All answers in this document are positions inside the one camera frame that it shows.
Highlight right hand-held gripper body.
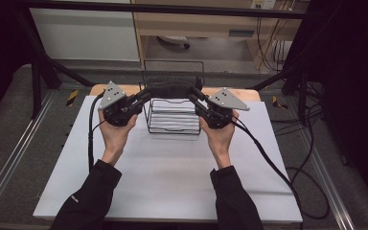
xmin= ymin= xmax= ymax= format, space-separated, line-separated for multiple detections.
xmin=195 ymin=87 xmax=251 ymax=130

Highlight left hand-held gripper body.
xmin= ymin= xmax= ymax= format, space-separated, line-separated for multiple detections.
xmin=98 ymin=80 xmax=142 ymax=127

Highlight dark grey towel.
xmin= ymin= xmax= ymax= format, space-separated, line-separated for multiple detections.
xmin=146 ymin=76 xmax=203 ymax=100

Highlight black wire rack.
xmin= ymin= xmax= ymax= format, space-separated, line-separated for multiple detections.
xmin=139 ymin=58 xmax=205 ymax=135

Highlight person's right hand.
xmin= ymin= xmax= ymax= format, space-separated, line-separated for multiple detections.
xmin=199 ymin=110 xmax=241 ymax=170

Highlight person's left hand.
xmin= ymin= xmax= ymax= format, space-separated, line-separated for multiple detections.
xmin=98 ymin=109 xmax=139 ymax=167

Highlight wooden table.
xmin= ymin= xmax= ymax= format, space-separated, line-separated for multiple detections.
xmin=89 ymin=83 xmax=262 ymax=103

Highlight yellow black tape strip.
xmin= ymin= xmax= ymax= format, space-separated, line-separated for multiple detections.
xmin=271 ymin=95 xmax=288 ymax=111
xmin=65 ymin=89 xmax=80 ymax=108

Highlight office chair base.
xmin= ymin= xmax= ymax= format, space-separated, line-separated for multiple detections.
xmin=157 ymin=34 xmax=192 ymax=50

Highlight white table board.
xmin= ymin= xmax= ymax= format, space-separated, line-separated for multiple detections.
xmin=33 ymin=95 xmax=304 ymax=223

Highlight light wooden desk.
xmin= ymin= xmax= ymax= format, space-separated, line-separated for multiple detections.
xmin=130 ymin=0 xmax=311 ymax=70

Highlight white cabinet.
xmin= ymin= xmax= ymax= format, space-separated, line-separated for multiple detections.
xmin=30 ymin=8 xmax=141 ymax=62

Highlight white power strip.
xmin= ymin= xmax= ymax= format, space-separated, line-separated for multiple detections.
xmin=250 ymin=0 xmax=277 ymax=10

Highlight black curtain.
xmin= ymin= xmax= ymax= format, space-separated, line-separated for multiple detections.
xmin=295 ymin=0 xmax=368 ymax=207
xmin=0 ymin=0 xmax=35 ymax=130

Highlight left hand-held gripper black cable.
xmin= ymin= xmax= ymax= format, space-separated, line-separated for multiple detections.
xmin=87 ymin=91 xmax=107 ymax=173

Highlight hand-held gripper black cable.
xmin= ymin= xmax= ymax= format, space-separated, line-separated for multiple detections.
xmin=87 ymin=91 xmax=107 ymax=173
xmin=232 ymin=115 xmax=331 ymax=230

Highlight right hand-held gripper black cable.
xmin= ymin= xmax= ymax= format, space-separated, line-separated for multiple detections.
xmin=232 ymin=115 xmax=331 ymax=230

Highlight hanging cables under desk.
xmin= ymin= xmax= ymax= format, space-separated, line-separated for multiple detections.
xmin=255 ymin=15 xmax=289 ymax=73

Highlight bundle of black floor cables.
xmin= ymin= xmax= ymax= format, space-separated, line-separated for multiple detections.
xmin=269 ymin=80 xmax=326 ymax=184

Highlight black metal frame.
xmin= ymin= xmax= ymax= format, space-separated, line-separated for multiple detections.
xmin=12 ymin=0 xmax=312 ymax=127

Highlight aluminium floor rail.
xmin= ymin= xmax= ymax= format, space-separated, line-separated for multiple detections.
xmin=0 ymin=90 xmax=58 ymax=219
xmin=295 ymin=127 xmax=357 ymax=230

